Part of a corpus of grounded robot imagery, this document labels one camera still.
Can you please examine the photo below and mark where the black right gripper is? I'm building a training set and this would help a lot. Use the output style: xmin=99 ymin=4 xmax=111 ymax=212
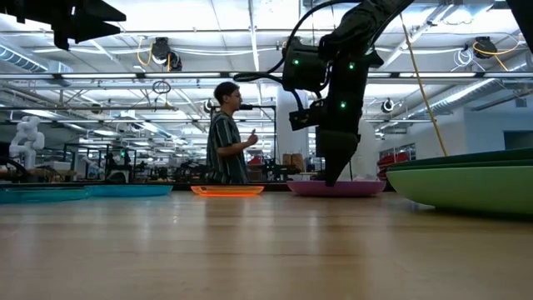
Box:
xmin=318 ymin=53 xmax=371 ymax=188

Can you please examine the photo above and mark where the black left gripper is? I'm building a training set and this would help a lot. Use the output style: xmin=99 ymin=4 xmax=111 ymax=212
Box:
xmin=0 ymin=0 xmax=127 ymax=51

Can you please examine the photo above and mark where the purple plastic plate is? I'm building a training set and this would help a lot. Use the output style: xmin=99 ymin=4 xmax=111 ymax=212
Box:
xmin=286 ymin=179 xmax=387 ymax=198

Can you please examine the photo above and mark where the orange transparent plastic plate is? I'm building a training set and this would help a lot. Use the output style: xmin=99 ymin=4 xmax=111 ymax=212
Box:
xmin=190 ymin=185 xmax=266 ymax=198

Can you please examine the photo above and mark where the dark green plastic plate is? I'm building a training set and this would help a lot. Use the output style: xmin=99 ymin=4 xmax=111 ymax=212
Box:
xmin=395 ymin=147 xmax=533 ymax=168
xmin=386 ymin=156 xmax=533 ymax=173

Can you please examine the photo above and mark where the teal plate with crossed tape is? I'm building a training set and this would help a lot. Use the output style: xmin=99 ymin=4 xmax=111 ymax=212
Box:
xmin=85 ymin=183 xmax=174 ymax=198

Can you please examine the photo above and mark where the teal plate with tape strip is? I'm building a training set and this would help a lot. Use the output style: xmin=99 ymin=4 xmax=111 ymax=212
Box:
xmin=0 ymin=186 xmax=92 ymax=205

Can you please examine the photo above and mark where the brown cardboard box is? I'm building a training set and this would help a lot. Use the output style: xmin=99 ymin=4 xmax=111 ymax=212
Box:
xmin=281 ymin=152 xmax=306 ymax=173

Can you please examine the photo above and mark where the person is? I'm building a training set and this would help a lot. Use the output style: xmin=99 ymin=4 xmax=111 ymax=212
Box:
xmin=206 ymin=81 xmax=260 ymax=185

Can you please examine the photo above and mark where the light green plastic plate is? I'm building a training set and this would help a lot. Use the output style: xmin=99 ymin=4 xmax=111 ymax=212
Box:
xmin=386 ymin=165 xmax=533 ymax=217

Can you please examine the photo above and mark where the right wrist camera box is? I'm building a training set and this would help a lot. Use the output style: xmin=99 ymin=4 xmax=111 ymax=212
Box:
xmin=288 ymin=106 xmax=325 ymax=132

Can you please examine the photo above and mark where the black camera rig frame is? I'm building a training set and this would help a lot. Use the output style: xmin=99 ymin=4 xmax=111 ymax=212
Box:
xmin=209 ymin=103 xmax=278 ymax=184

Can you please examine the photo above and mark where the yellow hanging cable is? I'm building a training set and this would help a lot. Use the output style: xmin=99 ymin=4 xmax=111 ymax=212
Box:
xmin=400 ymin=14 xmax=449 ymax=158

